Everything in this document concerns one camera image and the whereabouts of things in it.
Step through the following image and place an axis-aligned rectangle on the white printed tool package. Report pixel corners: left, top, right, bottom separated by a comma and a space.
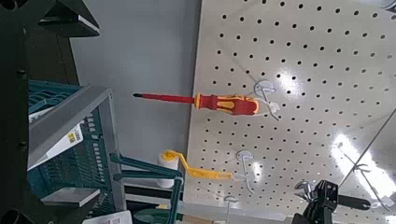
27, 106, 85, 172
82, 210, 134, 224

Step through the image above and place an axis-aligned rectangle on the gray partition panel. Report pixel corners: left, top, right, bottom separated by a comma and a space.
68, 0, 204, 175

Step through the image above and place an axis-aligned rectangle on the black handled adjustable wrench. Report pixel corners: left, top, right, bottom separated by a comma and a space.
293, 181, 372, 212

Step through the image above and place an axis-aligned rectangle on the beige perforated pegboard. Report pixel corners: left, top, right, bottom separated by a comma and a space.
182, 0, 396, 224

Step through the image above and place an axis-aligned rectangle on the yellow handled white paint roller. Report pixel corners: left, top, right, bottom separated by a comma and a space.
157, 149, 234, 189

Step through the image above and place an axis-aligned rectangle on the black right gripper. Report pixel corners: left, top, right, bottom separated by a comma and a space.
290, 179, 340, 224

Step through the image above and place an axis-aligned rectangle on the metal wire pegboard hook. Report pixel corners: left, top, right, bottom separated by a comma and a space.
353, 162, 396, 213

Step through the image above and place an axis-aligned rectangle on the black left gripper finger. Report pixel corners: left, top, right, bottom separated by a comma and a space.
37, 0, 101, 39
40, 186, 101, 224

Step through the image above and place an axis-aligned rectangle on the white round pegboard hook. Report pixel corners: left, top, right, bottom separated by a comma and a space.
253, 79, 281, 122
234, 149, 260, 195
223, 195, 240, 223

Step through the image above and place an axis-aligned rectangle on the teal crate with gray rim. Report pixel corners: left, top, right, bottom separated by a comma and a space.
27, 78, 127, 218

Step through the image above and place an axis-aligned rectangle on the red yellow screwdriver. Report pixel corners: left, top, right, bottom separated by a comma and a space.
132, 91, 261, 117

